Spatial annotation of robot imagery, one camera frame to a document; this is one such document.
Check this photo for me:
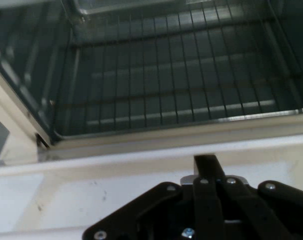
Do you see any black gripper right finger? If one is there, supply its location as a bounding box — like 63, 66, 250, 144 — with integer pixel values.
215, 154, 303, 240

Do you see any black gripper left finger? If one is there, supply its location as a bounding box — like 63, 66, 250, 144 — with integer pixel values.
81, 154, 225, 240

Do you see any white glass oven door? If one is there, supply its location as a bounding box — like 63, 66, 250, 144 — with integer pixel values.
0, 139, 303, 240

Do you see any metal oven heating rod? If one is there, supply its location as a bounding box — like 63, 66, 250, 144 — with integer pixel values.
86, 99, 277, 126

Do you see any white toaster oven body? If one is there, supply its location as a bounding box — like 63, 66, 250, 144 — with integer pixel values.
0, 0, 303, 163

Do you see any metal wire oven rack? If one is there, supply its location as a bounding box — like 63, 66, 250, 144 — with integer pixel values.
53, 7, 303, 131

